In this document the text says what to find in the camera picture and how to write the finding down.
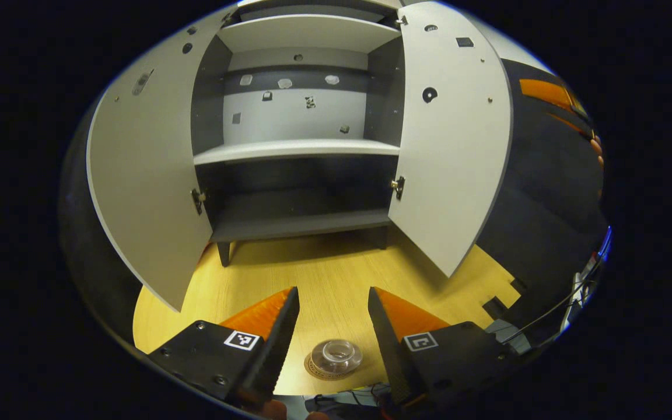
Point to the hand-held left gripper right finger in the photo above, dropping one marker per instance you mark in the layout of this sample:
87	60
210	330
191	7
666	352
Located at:
394	356

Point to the clear bottle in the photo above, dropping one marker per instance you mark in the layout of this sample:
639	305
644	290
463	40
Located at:
336	353

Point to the round brown coaster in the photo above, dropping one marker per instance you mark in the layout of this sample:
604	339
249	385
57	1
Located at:
319	374

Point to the metal door hinge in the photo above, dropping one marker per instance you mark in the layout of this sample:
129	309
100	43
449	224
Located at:
198	200
401	20
226	18
397	186

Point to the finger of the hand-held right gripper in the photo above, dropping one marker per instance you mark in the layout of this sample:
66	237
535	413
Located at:
546	93
569	123

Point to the grey flat piece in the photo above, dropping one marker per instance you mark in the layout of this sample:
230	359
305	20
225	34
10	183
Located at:
508	337

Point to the black backdrop cloth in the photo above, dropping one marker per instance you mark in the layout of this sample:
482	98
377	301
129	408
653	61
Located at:
546	192
91	245

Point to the grey cabinet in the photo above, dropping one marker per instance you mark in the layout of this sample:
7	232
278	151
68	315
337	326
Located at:
295	116

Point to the grey cabinet door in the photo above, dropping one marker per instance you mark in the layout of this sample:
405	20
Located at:
452	163
149	175

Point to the white and blue object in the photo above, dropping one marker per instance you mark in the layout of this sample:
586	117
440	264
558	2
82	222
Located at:
578	291

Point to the cabinet flap door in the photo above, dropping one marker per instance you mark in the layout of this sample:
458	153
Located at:
324	2

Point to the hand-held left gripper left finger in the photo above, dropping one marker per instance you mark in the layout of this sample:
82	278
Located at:
275	356

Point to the white cabinet shelf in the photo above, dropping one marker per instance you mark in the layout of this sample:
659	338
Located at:
307	34
295	150

